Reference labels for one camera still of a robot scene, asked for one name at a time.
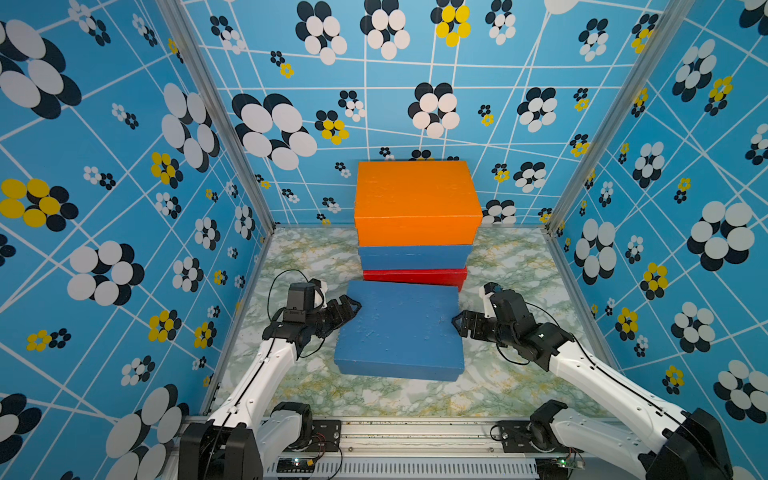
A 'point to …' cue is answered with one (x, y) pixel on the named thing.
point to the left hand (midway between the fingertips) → (355, 308)
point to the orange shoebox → (416, 203)
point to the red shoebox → (459, 275)
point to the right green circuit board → (569, 463)
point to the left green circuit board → (295, 465)
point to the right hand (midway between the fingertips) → (468, 321)
